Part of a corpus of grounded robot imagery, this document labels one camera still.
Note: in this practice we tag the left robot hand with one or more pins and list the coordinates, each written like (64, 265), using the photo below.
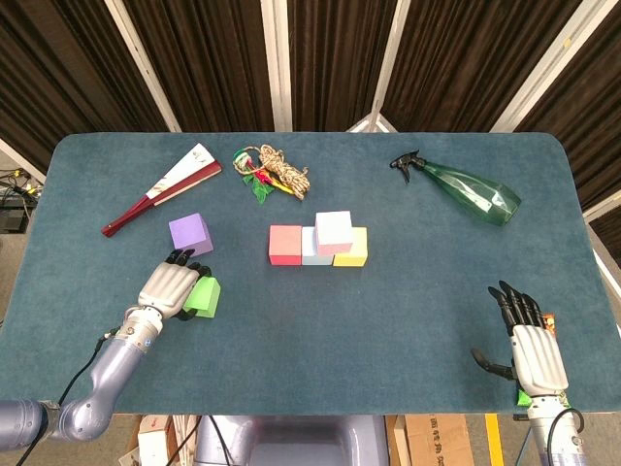
(167, 286)

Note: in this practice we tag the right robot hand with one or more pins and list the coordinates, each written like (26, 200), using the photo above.
(536, 359)

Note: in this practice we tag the green foam cube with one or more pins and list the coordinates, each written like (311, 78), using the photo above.
(206, 296)

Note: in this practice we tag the purple foam cube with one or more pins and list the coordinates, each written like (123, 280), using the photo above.
(191, 235)

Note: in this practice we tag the red foam cube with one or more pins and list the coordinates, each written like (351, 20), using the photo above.
(285, 242)

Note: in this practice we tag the pink foam cube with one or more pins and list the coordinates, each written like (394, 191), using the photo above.
(334, 230)

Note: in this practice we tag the yellow foam cube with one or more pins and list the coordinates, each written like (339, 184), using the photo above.
(356, 252)

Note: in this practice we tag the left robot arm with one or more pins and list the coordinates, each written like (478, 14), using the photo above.
(87, 393)

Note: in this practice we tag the snack packet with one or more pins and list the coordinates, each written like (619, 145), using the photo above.
(523, 398)

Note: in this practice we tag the folded red paper fan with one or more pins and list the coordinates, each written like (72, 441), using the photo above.
(174, 184)

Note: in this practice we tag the brown cardboard box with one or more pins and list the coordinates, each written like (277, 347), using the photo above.
(436, 442)

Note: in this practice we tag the colourful feather toy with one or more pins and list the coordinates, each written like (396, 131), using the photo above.
(261, 187)

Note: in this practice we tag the light blue foam cube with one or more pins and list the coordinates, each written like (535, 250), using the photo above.
(309, 247)

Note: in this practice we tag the blue felt table cloth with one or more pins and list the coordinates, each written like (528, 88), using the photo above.
(310, 340)

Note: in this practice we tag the white cardboard box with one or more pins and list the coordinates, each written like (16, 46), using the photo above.
(153, 444)

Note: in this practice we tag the black electronics box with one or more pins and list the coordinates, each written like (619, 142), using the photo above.
(10, 221)

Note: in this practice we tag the green plastic spray bottle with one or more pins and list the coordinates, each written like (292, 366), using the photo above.
(470, 191)

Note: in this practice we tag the grey-blue robot torso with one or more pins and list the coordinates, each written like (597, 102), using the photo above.
(301, 442)

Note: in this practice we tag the dark brown curtain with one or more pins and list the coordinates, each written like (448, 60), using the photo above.
(218, 58)

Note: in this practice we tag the white partition frame post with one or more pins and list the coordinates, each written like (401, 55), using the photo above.
(19, 160)
(276, 63)
(140, 58)
(563, 43)
(604, 204)
(391, 48)

